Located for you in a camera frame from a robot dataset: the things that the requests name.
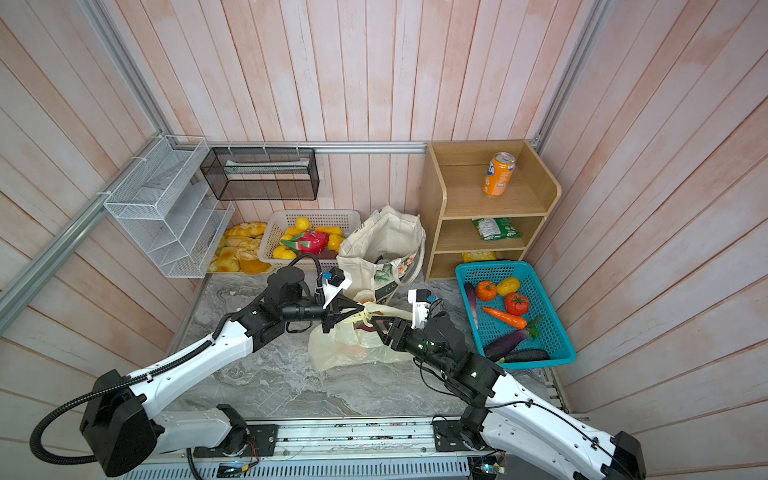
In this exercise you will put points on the teal plastic basket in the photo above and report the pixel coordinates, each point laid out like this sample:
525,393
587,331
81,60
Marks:
549,333

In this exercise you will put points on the white wire rack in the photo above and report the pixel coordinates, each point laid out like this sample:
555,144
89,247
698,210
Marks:
168,208

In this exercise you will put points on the carrot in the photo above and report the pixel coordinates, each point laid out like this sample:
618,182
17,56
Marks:
514,321

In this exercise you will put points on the wooden shelf unit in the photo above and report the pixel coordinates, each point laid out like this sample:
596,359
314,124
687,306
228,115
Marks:
451,198

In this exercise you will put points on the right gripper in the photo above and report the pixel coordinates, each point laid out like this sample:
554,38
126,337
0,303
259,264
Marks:
395,330

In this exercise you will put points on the red tomato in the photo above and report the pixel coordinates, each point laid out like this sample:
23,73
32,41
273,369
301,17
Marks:
517,304

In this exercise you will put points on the yellow plastic bag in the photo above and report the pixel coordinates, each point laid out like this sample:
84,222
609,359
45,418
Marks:
355,341

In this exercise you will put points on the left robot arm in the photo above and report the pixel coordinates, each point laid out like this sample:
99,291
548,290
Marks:
123,423

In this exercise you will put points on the long thin eggplant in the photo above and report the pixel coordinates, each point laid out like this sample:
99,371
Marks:
470,293

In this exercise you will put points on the white plastic basket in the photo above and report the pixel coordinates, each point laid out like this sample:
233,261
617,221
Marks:
338,224

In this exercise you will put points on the black mesh basket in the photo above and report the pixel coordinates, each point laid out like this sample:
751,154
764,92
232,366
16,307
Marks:
262,173

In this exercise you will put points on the yellow bell pepper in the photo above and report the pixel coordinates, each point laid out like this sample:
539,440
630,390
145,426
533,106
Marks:
508,286

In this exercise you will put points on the green snack packet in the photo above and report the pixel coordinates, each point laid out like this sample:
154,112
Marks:
493,229

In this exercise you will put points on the yellow snack packet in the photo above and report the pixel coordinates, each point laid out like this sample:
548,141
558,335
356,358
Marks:
478,256

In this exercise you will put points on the purple eggplant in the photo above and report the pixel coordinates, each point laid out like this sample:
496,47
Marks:
502,346

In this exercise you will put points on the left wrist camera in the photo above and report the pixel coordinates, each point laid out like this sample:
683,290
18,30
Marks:
332,283

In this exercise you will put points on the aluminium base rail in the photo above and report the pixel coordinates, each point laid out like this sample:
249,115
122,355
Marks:
378,448

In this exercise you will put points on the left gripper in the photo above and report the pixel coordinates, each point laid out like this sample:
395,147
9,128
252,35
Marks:
334,310

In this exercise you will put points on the dragon fruit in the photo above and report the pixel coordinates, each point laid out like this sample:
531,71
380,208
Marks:
310,241

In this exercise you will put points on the orange pumpkin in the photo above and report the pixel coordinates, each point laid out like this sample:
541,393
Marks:
486,291

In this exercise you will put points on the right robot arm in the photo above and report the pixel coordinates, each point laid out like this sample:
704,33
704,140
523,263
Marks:
503,415

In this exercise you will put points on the orange soda can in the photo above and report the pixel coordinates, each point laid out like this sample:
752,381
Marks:
499,173

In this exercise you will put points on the canvas tote bag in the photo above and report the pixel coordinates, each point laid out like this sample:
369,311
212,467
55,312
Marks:
383,254

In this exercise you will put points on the dark cucumber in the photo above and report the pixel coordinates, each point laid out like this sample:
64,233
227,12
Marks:
523,356

